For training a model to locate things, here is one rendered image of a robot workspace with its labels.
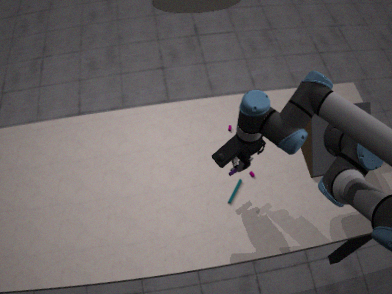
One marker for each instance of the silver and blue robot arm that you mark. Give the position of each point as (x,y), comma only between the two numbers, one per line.
(342,181)

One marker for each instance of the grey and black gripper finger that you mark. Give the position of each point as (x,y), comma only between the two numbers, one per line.
(244,165)
(234,162)

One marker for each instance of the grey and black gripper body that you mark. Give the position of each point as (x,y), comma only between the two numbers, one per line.
(253,148)

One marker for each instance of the purple rod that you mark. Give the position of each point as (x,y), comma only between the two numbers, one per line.
(232,172)

